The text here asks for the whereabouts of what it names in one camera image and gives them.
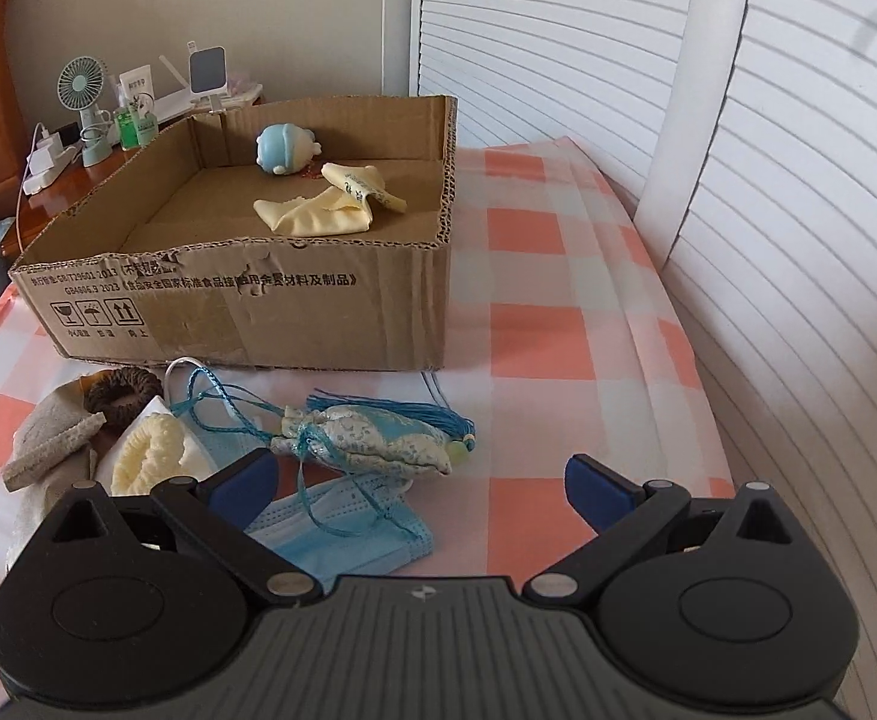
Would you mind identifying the cream folded cloth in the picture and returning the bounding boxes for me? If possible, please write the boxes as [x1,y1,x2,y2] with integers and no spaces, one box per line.
[253,186,374,237]

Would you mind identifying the wooden nightstand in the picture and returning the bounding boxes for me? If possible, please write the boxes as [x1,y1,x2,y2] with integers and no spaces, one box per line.
[0,86,267,256]

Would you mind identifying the cream printed pouch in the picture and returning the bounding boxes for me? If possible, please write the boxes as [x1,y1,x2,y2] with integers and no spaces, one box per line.
[322,161,410,215]

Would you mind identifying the green mini desk fan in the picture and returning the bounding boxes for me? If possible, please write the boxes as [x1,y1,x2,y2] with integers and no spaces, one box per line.
[58,52,113,167]

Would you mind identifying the orange white checked tablecloth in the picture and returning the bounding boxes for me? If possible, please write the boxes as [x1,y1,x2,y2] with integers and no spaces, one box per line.
[0,136,735,691]

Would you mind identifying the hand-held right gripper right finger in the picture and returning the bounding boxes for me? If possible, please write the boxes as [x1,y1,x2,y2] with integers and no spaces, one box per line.
[524,454,803,605]

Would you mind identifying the white stand with dark screen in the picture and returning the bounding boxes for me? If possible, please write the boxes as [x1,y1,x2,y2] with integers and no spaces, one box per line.
[160,45,230,117]

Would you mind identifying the blue face mask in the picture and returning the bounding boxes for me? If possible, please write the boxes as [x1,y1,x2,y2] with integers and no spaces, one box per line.
[164,358,437,587]

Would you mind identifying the grey fabric sachet bag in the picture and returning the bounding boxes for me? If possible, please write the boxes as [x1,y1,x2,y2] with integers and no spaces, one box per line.
[17,379,95,451]
[0,412,107,496]

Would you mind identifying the cream hair scrunchie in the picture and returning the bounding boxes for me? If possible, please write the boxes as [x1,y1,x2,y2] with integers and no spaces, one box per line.
[110,416,186,497]

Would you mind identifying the white louvered doors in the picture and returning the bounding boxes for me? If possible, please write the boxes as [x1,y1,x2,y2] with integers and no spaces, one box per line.
[379,0,877,691]

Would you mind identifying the white tube green cap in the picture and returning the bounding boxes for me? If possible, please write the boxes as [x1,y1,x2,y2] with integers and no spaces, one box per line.
[119,69,159,148]

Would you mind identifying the blue round plush toy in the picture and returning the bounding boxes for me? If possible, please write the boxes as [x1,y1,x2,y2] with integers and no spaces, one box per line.
[254,124,323,177]

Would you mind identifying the brown hair scrunchie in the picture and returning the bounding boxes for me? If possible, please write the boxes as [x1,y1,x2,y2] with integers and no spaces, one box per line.
[82,369,164,428]

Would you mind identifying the brown cardboard box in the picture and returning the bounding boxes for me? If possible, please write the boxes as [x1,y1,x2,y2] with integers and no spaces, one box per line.
[7,95,461,372]

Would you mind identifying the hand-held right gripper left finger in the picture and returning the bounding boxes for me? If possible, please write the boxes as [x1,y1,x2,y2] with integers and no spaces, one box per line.
[34,448,314,608]

